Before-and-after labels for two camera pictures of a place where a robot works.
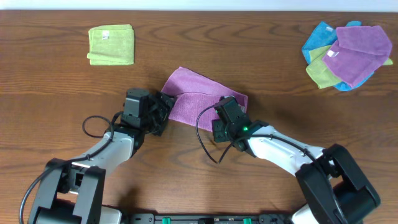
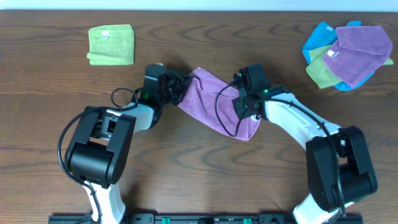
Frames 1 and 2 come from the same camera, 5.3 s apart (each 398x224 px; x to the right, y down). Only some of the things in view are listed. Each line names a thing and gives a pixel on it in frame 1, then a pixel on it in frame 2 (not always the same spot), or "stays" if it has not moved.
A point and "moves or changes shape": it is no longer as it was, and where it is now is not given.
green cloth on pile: (321, 76) stays
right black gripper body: (219, 132) -> (241, 106)
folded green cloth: (112, 45) stays
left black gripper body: (163, 109) -> (178, 88)
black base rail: (209, 218) stays
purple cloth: (196, 97) moves or changes shape
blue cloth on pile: (325, 35) stays
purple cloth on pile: (359, 53) stays
